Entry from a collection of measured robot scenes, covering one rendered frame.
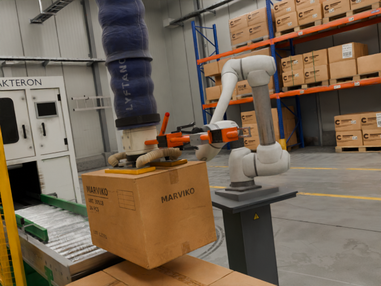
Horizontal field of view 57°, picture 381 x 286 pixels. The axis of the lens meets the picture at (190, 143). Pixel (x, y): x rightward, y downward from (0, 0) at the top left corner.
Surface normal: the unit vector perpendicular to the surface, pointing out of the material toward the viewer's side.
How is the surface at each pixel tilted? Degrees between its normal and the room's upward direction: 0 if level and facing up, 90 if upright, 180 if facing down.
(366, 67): 91
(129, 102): 72
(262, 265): 90
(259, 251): 90
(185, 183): 89
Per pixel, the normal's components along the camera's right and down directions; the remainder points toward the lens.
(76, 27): 0.69, -0.04
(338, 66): -0.73, 0.09
